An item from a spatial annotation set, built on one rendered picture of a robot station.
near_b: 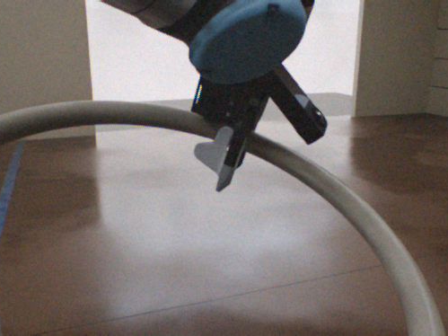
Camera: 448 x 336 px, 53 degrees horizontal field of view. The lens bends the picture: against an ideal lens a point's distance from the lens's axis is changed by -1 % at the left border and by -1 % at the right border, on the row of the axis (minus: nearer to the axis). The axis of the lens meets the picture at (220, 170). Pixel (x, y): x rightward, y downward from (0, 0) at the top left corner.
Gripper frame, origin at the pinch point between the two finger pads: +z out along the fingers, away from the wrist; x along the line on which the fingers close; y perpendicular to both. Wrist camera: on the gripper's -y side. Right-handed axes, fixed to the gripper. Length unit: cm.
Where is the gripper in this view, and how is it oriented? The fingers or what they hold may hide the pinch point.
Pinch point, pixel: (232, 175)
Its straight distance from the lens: 62.7
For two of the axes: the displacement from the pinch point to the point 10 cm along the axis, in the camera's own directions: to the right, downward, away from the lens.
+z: -2.7, 8.1, 5.3
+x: -3.0, 4.5, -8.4
